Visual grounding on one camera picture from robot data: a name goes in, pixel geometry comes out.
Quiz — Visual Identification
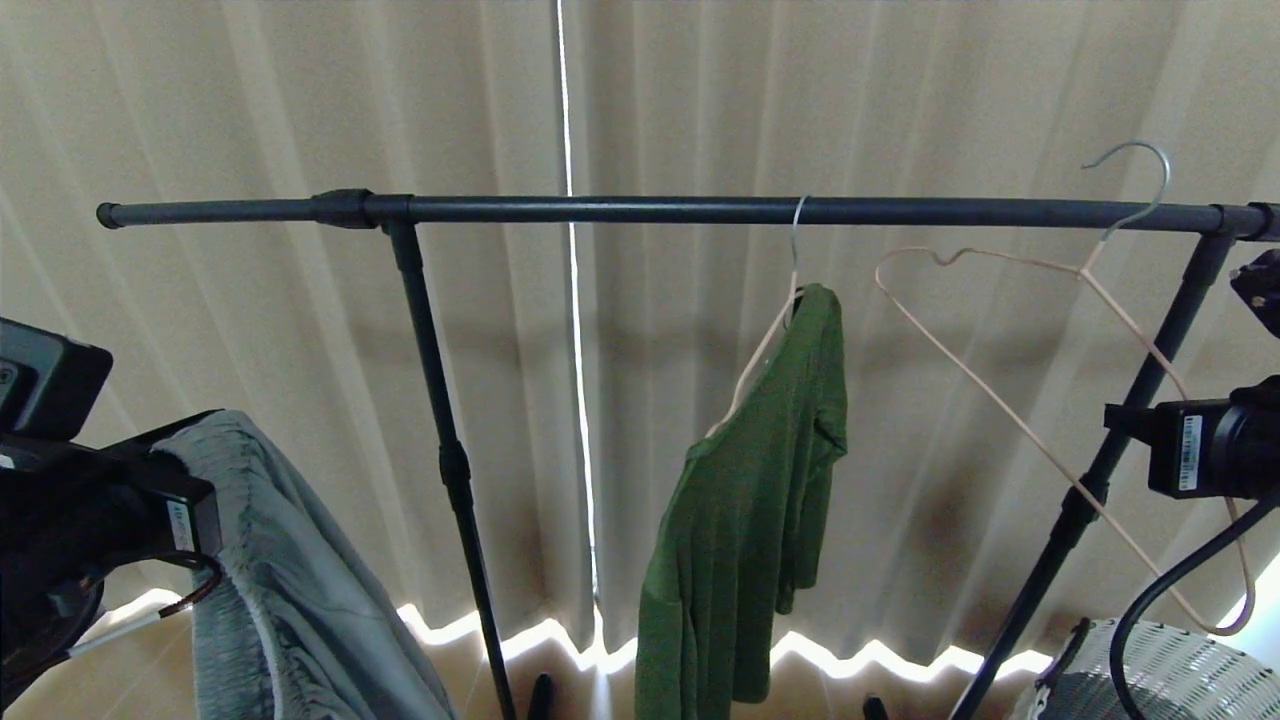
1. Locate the black clothes rack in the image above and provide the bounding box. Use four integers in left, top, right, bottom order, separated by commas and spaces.
95, 188, 1280, 720

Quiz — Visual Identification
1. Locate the pink clothes hanger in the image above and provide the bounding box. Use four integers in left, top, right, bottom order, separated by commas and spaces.
704, 194, 812, 439
874, 140, 1259, 639

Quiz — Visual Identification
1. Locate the green sleeveless shirt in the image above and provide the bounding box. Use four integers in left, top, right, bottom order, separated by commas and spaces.
634, 282, 850, 720

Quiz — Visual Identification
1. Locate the pale grey garment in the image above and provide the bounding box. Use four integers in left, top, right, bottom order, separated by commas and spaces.
150, 407, 463, 720

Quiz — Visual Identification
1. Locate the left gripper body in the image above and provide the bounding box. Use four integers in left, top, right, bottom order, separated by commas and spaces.
0, 408, 224, 613

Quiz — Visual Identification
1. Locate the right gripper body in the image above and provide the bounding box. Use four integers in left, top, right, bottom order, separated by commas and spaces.
1103, 375, 1280, 502

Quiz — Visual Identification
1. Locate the white laundry basket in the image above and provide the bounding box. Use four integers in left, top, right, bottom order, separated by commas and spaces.
1008, 616, 1280, 720

